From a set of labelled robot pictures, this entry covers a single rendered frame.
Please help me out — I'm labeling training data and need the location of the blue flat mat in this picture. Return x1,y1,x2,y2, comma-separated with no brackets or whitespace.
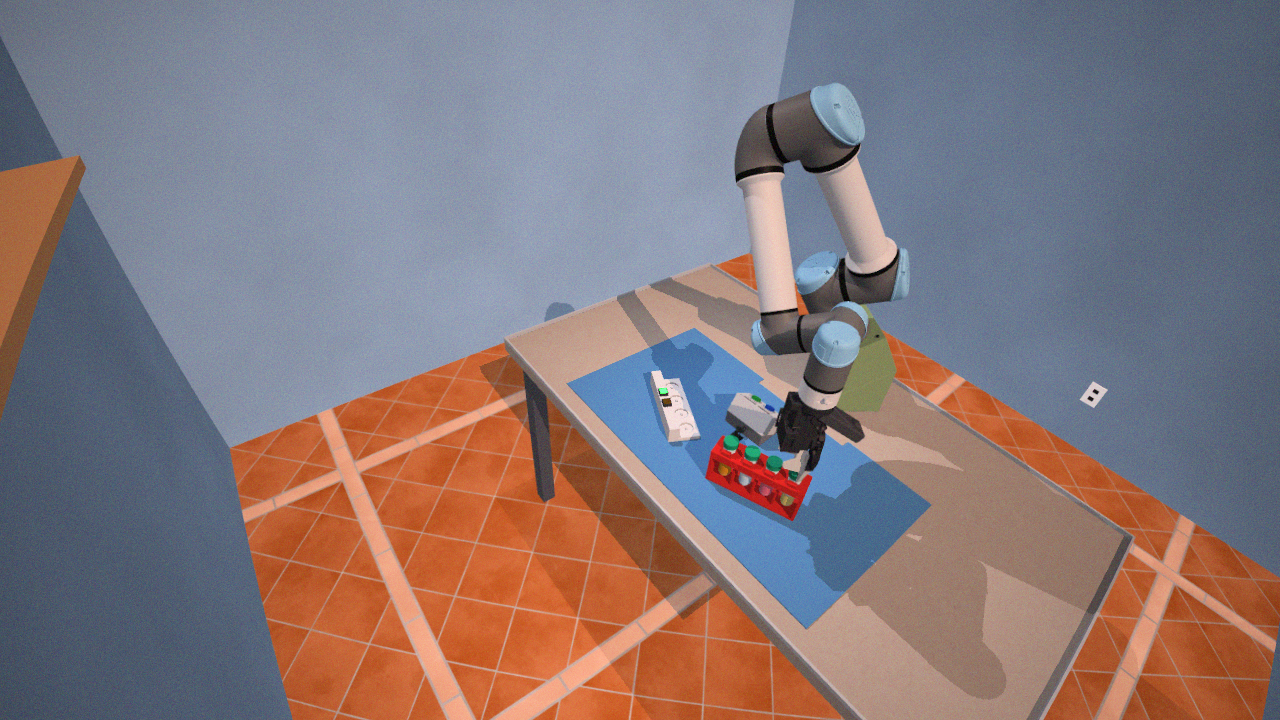
567,328,932,629

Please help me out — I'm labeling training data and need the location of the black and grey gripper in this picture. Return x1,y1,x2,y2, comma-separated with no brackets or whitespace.
774,391,835,482

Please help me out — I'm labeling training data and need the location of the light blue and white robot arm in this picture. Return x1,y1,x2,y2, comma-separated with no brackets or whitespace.
733,83,910,443

